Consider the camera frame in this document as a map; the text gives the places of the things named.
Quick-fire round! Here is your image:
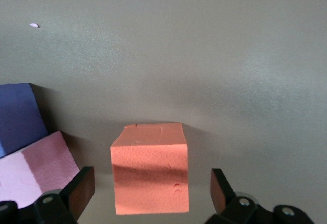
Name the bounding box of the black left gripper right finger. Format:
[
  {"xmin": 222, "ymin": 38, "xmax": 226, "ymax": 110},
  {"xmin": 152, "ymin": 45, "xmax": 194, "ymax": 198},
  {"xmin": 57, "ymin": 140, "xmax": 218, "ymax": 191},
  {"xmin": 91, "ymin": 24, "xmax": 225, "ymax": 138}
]
[{"xmin": 204, "ymin": 168, "xmax": 274, "ymax": 224}]

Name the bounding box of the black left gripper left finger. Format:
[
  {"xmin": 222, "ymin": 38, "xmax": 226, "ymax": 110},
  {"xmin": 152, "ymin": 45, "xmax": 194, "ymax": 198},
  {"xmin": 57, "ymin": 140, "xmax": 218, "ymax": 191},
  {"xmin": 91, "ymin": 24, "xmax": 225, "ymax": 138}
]
[{"xmin": 33, "ymin": 166, "xmax": 96, "ymax": 224}]

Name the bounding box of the purple foam cube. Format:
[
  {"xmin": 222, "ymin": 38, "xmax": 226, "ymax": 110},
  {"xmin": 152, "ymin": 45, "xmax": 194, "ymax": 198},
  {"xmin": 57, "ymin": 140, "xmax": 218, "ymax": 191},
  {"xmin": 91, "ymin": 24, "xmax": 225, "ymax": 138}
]
[{"xmin": 0, "ymin": 82, "xmax": 49, "ymax": 158}]

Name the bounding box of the pink foam cube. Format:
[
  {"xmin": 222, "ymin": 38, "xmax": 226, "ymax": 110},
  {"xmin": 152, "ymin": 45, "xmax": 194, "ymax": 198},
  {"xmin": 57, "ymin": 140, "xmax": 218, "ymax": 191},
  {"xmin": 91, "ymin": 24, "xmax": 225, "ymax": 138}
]
[{"xmin": 0, "ymin": 131, "xmax": 80, "ymax": 209}]

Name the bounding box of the brown paper table cover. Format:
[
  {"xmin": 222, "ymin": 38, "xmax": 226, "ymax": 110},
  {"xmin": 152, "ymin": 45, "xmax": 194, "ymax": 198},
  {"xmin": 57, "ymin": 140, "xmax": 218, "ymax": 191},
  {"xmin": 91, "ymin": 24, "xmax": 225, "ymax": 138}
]
[{"xmin": 0, "ymin": 0, "xmax": 327, "ymax": 224}]

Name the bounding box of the orange foam cube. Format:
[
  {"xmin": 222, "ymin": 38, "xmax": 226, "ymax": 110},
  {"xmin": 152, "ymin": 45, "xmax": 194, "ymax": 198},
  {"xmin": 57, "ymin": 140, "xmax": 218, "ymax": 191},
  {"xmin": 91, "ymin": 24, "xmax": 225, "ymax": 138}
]
[{"xmin": 110, "ymin": 122, "xmax": 190, "ymax": 216}]

